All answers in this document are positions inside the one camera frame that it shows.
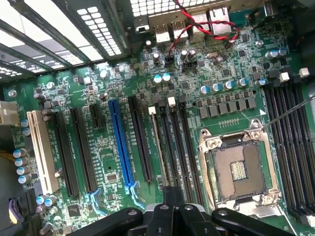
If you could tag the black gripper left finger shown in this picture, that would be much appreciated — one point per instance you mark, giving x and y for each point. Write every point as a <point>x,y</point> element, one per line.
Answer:
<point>158,221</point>

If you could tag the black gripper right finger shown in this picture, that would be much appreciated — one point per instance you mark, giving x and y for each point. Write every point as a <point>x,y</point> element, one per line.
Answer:
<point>194,221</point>

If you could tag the white-latched RAM slot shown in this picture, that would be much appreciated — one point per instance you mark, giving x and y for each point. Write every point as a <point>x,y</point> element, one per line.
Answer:
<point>308,123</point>
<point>293,147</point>
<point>182,147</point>
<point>152,110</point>

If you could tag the light blue card clip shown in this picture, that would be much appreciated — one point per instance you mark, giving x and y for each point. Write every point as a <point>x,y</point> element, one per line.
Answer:
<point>96,200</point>
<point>136,196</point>

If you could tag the green Dell motherboard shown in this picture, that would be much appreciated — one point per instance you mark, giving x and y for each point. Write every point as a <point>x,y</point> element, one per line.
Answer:
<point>105,157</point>

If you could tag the long black expansion slot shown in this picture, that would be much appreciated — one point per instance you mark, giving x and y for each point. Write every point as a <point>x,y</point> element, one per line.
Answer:
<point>83,150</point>
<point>140,138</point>
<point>66,155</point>

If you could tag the blue expansion slot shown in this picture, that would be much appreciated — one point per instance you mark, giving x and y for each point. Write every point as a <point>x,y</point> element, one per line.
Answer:
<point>121,142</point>

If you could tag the short black expansion slot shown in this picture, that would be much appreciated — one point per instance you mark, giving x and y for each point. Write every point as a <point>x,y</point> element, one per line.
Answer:
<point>96,116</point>

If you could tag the blue-topped silver capacitor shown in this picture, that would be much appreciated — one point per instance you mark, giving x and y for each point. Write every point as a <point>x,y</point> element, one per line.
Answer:
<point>242,82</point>
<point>166,77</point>
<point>204,89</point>
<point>216,87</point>
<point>228,85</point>
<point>157,78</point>

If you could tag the black main power connector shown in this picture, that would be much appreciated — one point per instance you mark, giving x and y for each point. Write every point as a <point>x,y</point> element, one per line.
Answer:
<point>24,204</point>

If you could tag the white PCI expansion slot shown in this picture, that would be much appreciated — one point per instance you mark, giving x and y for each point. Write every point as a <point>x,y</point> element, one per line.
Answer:
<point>41,152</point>

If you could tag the thin metal locking lever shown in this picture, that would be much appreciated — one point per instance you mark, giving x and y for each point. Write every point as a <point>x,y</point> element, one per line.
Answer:
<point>288,113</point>

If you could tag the white power connector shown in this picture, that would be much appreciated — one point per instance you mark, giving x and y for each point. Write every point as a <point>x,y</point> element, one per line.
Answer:
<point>8,113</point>

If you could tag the silver USB port block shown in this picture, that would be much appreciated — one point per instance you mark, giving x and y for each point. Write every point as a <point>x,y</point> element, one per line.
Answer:
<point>200,18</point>
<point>162,34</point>
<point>179,30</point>

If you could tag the black and gray PC case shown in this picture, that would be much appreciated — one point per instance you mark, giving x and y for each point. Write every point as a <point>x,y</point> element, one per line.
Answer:
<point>124,29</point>

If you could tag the silver network port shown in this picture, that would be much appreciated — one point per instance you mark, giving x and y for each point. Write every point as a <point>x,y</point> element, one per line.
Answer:
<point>220,17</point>

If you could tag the CPU socket with metal frame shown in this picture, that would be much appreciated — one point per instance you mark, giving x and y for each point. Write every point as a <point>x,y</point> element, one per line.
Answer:
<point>237,169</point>

